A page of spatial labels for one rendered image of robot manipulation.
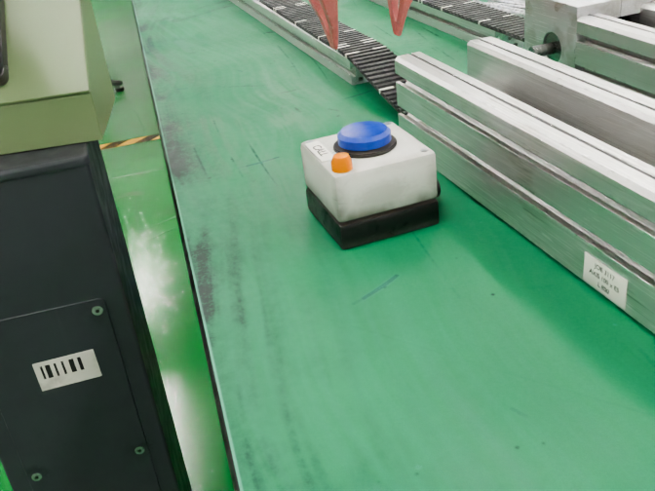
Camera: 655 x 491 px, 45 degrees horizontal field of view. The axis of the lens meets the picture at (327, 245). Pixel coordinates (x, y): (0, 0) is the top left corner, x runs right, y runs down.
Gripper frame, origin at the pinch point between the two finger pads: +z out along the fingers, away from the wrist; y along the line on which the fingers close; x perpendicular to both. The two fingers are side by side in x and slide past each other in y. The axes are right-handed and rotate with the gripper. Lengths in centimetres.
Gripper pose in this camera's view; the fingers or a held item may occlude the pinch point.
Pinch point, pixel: (366, 34)
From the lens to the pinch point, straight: 91.4
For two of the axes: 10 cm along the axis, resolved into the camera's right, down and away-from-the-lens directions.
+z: 1.1, 8.7, 4.8
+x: -3.6, -4.2, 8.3
